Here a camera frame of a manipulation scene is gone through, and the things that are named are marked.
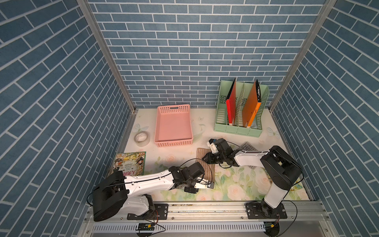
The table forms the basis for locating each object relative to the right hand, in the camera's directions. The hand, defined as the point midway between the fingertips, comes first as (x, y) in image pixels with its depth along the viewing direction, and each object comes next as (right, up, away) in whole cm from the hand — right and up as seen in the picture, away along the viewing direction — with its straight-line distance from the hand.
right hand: (204, 159), depth 91 cm
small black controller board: (-30, -28, -19) cm, 45 cm away
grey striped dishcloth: (+28, +7, +5) cm, 30 cm away
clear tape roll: (-43, +11, +11) cm, 46 cm away
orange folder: (+28, +32, -2) cm, 43 cm away
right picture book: (+52, -14, -8) cm, 55 cm away
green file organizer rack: (+15, +25, +23) cm, 37 cm away
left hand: (-2, -10, -11) cm, 15 cm away
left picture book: (-46, -2, -1) cm, 46 cm away
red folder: (+16, +36, -4) cm, 39 cm away
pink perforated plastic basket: (-22, +20, +18) cm, 35 cm away
